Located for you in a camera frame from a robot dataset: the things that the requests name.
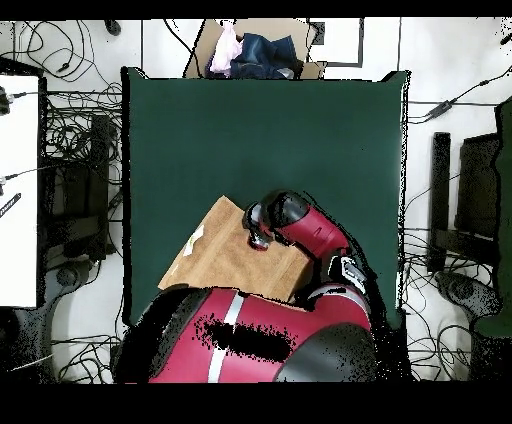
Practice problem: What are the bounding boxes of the tan terry towel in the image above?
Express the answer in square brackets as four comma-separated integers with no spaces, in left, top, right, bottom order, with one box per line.
[157,194,313,303]

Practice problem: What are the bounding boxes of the black flat panel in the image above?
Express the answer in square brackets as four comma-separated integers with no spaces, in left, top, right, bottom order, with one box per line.
[454,132,503,241]

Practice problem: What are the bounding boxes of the dark green table cloth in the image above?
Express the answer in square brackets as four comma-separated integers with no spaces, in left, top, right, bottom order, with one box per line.
[121,65,411,330]

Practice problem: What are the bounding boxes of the black upright bar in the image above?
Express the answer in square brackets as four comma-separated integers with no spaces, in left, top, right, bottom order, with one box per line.
[426,131,452,275]

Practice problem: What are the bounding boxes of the blue jeans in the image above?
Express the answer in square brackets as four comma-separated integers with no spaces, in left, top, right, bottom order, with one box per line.
[205,32,305,80]

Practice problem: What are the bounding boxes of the black equipment stand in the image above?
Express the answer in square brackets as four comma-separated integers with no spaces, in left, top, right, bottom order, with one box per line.
[41,113,112,263]

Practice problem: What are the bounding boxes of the grey chair base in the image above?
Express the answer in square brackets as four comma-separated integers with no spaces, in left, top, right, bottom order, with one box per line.
[39,258,101,321]

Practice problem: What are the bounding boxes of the pink garment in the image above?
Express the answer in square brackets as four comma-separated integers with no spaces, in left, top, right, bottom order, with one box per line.
[209,21,244,75]

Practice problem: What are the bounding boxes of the black chair base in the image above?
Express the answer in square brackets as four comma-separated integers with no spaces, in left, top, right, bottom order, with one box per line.
[434,270,503,321]

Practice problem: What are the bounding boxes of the brown cardboard box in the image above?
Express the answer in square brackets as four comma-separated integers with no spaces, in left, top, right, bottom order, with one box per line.
[183,17,327,80]

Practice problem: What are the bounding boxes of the white desk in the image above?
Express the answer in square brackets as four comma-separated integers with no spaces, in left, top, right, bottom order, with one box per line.
[0,73,41,309]

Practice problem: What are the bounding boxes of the black label strip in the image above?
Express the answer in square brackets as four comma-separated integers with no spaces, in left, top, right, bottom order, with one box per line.
[0,192,22,219]

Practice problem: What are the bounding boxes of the dark green draped cloth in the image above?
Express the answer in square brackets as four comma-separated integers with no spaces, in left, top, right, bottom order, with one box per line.
[473,94,512,339]

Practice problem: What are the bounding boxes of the black cable with adapter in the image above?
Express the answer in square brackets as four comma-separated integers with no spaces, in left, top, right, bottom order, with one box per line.
[407,65,512,125]

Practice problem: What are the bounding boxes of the black cable tangle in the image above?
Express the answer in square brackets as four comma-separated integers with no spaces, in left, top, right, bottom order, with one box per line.
[0,19,123,95]

